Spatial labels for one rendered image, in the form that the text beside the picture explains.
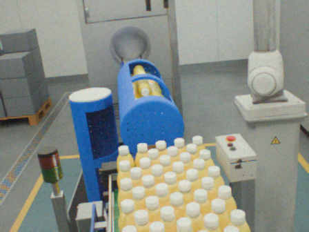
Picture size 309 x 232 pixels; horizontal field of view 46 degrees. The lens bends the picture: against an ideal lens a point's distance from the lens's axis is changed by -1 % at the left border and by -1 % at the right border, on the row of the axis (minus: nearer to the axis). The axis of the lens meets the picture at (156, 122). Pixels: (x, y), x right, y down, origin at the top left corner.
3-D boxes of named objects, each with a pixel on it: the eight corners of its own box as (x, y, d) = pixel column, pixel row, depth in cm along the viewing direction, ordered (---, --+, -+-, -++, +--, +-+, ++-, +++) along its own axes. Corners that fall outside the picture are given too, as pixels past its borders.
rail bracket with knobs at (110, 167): (124, 180, 163) (121, 159, 159) (125, 188, 157) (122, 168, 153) (102, 183, 162) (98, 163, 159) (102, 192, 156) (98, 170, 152)
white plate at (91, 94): (61, 99, 238) (61, 101, 238) (97, 101, 228) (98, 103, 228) (83, 87, 261) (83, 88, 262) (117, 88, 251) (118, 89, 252)
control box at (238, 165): (239, 155, 154) (238, 132, 150) (256, 179, 135) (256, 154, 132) (216, 158, 153) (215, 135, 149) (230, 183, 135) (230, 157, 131)
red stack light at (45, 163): (61, 158, 119) (58, 147, 117) (58, 167, 113) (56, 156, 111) (41, 161, 118) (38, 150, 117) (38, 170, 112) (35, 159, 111)
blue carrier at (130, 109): (161, 98, 250) (159, 56, 240) (185, 156, 169) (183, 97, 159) (119, 102, 248) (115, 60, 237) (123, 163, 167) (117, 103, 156)
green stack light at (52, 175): (64, 171, 120) (61, 158, 119) (62, 181, 115) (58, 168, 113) (45, 174, 120) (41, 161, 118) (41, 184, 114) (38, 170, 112)
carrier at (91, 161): (83, 214, 270) (117, 220, 260) (60, 101, 238) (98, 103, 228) (101, 193, 295) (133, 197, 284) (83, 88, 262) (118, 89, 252)
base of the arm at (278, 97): (282, 91, 210) (282, 81, 208) (288, 101, 189) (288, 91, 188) (250, 94, 214) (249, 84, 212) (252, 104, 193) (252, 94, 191)
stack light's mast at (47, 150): (67, 188, 123) (58, 144, 117) (65, 198, 117) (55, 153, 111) (48, 190, 122) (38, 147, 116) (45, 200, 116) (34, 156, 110)
